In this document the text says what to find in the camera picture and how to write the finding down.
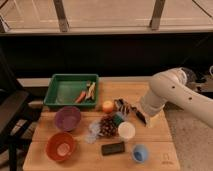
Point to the green sponge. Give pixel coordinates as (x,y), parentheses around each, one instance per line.
(117,120)

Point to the metal bowl on shelf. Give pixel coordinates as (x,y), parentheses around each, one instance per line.
(191,76)

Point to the pinecone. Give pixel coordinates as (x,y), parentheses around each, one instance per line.
(108,127)

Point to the orange plastic bowl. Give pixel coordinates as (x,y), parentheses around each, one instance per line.
(60,146)

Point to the orange apple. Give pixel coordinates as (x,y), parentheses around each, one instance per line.
(108,106)

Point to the green plastic tray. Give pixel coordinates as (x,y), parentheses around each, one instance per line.
(65,89)

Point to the purple plastic bowl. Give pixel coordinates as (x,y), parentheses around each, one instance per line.
(67,118)

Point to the black rectangular block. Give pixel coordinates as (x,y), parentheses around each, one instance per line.
(115,148)

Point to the black chair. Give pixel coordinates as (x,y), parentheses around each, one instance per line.
(15,113)

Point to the crumpled clear plastic wrap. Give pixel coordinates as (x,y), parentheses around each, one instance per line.
(94,130)

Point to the black handled knife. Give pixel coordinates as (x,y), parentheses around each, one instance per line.
(139,115)

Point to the blue plastic cup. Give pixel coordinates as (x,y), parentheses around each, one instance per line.
(140,153)

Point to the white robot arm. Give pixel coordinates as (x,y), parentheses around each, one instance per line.
(171,86)

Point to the striped cloth item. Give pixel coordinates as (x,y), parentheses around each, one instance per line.
(123,106)

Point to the white plastic cup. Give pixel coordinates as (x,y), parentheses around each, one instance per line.
(126,131)

